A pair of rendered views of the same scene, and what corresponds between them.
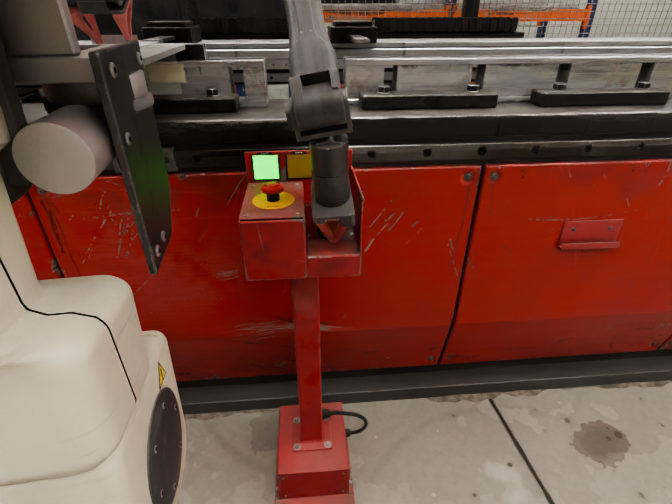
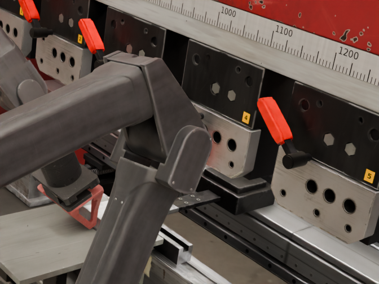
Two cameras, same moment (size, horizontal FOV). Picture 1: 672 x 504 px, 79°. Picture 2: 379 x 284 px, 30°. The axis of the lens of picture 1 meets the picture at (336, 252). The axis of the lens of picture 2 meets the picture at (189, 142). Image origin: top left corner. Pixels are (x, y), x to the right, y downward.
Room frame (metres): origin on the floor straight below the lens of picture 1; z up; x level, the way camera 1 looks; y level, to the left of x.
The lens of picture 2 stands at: (0.30, -0.48, 1.56)
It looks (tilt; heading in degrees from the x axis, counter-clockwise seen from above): 21 degrees down; 50
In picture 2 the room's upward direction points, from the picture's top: 9 degrees clockwise
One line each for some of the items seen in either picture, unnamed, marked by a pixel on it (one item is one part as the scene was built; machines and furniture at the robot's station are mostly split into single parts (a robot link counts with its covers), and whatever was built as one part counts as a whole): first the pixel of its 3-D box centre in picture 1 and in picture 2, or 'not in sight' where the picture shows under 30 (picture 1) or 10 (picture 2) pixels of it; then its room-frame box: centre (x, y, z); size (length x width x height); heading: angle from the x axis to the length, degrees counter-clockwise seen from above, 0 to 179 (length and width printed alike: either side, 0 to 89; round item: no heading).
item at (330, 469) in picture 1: (313, 458); not in sight; (0.64, 0.06, 0.06); 0.25 x 0.20 x 0.12; 5
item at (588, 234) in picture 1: (591, 234); not in sight; (0.89, -0.63, 0.59); 0.15 x 0.02 x 0.07; 95
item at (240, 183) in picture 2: (164, 34); (207, 192); (1.12, 0.41, 1.01); 0.26 x 0.12 x 0.05; 5
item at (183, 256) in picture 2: (157, 51); (146, 227); (0.96, 0.38, 0.99); 0.20 x 0.03 x 0.03; 95
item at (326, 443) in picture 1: (311, 432); not in sight; (0.67, 0.06, 0.13); 0.10 x 0.10 x 0.01; 5
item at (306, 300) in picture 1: (308, 357); not in sight; (0.67, 0.06, 0.39); 0.05 x 0.05 x 0.54; 5
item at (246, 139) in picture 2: not in sight; (234, 106); (0.97, 0.23, 1.26); 0.15 x 0.09 x 0.17; 95
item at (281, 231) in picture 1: (301, 212); not in sight; (0.67, 0.06, 0.75); 0.20 x 0.16 x 0.18; 95
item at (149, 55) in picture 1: (117, 53); (65, 234); (0.81, 0.39, 1.00); 0.26 x 0.18 x 0.01; 5
